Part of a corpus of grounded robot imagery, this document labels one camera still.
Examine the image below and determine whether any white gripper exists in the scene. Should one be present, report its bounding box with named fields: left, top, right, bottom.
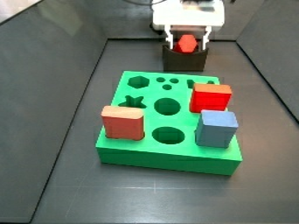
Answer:
left=152, top=0, right=224, bottom=51

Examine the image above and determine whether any red hexagon prism block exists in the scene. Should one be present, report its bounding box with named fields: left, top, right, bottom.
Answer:
left=173, top=34, right=197, bottom=53

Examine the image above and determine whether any green shape sorter board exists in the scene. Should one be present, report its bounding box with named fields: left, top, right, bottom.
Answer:
left=96, top=71, right=241, bottom=176

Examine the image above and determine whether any black curved cradle stand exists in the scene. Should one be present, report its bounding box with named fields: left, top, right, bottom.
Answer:
left=162, top=45, right=208, bottom=72

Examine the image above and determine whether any bright red square block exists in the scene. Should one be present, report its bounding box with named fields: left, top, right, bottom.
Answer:
left=189, top=83, right=232, bottom=113

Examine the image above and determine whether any blue square block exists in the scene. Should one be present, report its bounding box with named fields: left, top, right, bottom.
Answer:
left=194, top=109, right=238, bottom=148

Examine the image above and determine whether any salmon red rounded block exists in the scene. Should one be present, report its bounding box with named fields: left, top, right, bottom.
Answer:
left=100, top=106, right=145, bottom=141

